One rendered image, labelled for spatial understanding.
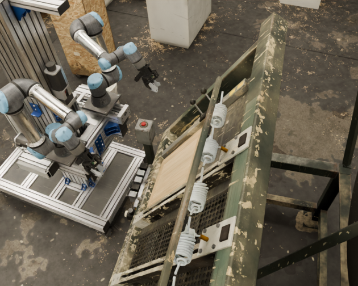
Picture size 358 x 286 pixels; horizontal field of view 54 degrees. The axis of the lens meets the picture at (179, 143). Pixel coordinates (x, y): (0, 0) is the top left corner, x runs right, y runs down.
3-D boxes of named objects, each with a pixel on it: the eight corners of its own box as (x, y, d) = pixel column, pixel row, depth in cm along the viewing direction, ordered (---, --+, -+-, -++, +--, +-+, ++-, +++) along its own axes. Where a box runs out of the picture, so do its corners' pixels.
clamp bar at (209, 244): (125, 276, 205) (88, 260, 199) (261, 228, 114) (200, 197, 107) (119, 293, 199) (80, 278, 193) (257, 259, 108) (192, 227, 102)
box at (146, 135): (141, 132, 288) (138, 117, 274) (155, 134, 286) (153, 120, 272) (137, 143, 282) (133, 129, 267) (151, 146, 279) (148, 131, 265)
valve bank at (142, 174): (142, 171, 287) (137, 153, 268) (158, 173, 284) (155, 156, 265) (120, 226, 258) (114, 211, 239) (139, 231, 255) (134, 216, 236)
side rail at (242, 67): (182, 131, 274) (170, 125, 271) (283, 41, 189) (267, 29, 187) (180, 137, 270) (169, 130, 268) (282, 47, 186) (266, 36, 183)
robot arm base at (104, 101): (87, 104, 271) (84, 95, 263) (98, 91, 279) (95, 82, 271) (104, 109, 266) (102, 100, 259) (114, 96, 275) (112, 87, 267)
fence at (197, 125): (167, 153, 258) (162, 151, 257) (250, 81, 185) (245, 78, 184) (165, 159, 255) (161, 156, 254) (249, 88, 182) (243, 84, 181)
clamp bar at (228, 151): (145, 217, 227) (112, 201, 221) (272, 138, 136) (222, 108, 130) (141, 231, 221) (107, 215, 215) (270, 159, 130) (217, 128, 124)
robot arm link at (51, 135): (68, 132, 196) (78, 134, 188) (53, 145, 191) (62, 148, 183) (60, 121, 192) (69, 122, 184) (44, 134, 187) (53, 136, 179)
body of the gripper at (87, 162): (96, 171, 186) (82, 156, 180) (86, 171, 192) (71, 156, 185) (103, 159, 191) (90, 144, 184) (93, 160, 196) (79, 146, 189)
